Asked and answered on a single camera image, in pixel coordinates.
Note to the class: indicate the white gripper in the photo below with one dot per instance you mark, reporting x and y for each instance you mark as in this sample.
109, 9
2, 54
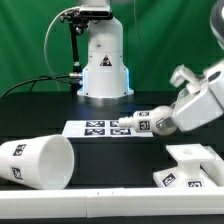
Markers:
191, 112

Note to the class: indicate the white lamp base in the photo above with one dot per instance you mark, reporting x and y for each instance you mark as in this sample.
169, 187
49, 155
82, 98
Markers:
187, 173

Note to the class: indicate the white conical lamp shade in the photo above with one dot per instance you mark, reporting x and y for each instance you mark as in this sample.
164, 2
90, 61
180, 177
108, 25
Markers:
45, 163

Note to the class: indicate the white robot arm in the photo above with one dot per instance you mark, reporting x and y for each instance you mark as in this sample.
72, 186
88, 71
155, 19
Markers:
105, 77

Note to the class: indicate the marker sheet on table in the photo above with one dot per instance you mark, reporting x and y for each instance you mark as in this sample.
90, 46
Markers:
99, 129

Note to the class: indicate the white right rail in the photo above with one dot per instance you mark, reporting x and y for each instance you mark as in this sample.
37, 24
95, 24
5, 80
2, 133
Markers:
215, 167

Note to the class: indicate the white rail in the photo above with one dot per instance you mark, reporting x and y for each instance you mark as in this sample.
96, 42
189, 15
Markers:
215, 167
112, 202

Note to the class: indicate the white front rail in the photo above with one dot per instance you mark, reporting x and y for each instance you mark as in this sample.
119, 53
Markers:
112, 202

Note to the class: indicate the black camera on stand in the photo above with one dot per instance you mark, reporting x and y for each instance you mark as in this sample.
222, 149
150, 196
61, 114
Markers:
95, 12

